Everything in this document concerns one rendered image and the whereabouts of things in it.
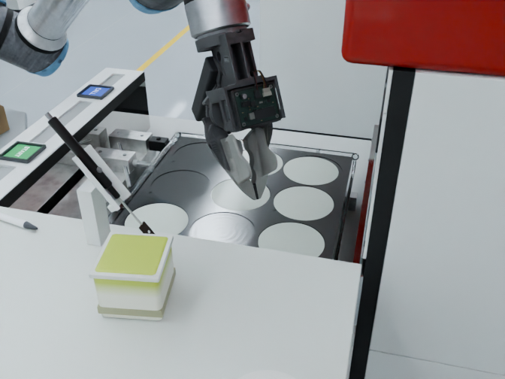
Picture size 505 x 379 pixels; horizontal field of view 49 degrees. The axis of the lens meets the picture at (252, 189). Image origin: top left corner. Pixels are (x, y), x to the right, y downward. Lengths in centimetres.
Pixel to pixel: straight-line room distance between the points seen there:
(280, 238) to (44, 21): 75
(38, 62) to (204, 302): 91
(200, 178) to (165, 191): 7
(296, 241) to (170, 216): 21
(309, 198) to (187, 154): 27
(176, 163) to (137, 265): 46
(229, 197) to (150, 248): 34
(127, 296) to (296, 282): 20
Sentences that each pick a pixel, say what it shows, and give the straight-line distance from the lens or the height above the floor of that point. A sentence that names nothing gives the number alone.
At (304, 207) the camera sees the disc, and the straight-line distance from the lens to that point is 92.
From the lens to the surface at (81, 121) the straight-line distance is 110.
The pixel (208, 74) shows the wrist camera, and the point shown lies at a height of 116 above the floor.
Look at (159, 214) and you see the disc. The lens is 91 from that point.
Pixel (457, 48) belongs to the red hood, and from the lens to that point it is 58.
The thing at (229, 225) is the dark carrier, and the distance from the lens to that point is 88.
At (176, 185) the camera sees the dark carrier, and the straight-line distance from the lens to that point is 98.
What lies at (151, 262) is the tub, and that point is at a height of 103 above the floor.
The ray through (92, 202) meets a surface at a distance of 72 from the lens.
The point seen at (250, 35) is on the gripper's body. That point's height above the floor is 122.
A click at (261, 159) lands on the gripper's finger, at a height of 106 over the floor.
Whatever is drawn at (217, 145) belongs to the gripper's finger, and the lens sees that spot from 72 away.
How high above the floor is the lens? 142
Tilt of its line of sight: 33 degrees down
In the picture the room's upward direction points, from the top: straight up
